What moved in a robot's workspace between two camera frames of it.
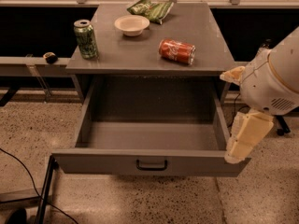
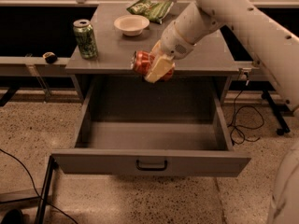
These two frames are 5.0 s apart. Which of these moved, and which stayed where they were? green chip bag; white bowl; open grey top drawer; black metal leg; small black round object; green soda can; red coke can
Moved: red coke can
Stayed: white bowl; open grey top drawer; black metal leg; green soda can; small black round object; green chip bag
